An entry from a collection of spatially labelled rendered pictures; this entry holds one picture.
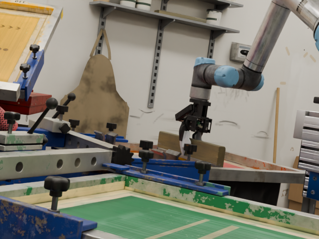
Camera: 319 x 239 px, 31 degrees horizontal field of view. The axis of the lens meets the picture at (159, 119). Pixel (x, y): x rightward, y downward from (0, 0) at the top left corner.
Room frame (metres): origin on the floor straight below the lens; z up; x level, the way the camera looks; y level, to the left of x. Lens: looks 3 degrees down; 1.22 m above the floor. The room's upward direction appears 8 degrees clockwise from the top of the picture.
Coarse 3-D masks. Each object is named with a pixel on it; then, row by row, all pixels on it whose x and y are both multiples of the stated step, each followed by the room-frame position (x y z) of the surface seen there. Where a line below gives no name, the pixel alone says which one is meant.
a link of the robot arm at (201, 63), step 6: (198, 60) 2.10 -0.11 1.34; (204, 60) 2.09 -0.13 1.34; (210, 60) 2.10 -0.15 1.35; (198, 66) 2.10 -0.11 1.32; (204, 66) 2.09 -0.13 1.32; (198, 72) 2.09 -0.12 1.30; (192, 78) 2.13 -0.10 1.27; (198, 78) 2.10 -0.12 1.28; (192, 84) 2.12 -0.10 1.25; (198, 84) 2.10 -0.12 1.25; (204, 84) 2.10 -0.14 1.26
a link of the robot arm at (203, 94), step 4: (192, 88) 2.11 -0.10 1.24; (196, 88) 2.10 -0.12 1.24; (200, 88) 2.10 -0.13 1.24; (192, 92) 2.11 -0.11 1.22; (196, 92) 2.10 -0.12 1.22; (200, 92) 2.10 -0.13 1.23; (204, 92) 2.10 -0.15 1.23; (208, 92) 2.11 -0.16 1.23; (192, 96) 2.11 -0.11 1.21; (196, 96) 2.10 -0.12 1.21; (200, 96) 2.10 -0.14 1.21; (204, 96) 2.10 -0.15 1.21; (208, 96) 2.11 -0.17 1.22; (204, 100) 2.11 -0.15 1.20
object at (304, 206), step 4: (304, 200) 2.32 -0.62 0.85; (308, 200) 2.30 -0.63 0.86; (312, 200) 2.30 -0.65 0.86; (304, 204) 2.32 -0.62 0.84; (308, 204) 2.30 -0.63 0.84; (312, 204) 2.31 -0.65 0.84; (304, 208) 2.31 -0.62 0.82; (308, 208) 2.30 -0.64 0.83; (312, 208) 2.31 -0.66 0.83; (308, 212) 2.30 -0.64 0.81; (312, 212) 2.31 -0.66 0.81
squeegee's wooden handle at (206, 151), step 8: (160, 136) 2.31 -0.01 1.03; (168, 136) 2.26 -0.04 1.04; (176, 136) 2.21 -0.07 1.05; (160, 144) 2.30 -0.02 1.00; (168, 144) 2.25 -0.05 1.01; (176, 144) 2.20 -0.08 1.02; (200, 144) 2.07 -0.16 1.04; (208, 144) 2.03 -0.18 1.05; (200, 152) 2.06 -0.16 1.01; (208, 152) 2.02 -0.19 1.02; (216, 152) 1.98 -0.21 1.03; (224, 152) 1.99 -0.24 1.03; (208, 160) 2.02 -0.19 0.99; (216, 160) 1.98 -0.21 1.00
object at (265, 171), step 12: (120, 144) 2.28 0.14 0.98; (132, 144) 2.31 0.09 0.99; (156, 144) 2.39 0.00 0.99; (228, 156) 2.46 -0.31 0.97; (240, 156) 2.39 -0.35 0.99; (216, 168) 1.86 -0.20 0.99; (228, 168) 1.90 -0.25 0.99; (240, 168) 1.94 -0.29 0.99; (264, 168) 2.26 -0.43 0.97; (276, 168) 2.21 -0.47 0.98; (288, 168) 2.15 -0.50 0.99; (216, 180) 1.86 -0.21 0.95; (228, 180) 1.88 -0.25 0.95; (240, 180) 1.91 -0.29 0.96; (252, 180) 1.93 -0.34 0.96; (264, 180) 1.96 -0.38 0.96; (276, 180) 1.99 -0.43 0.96; (288, 180) 2.02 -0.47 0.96; (300, 180) 2.05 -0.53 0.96
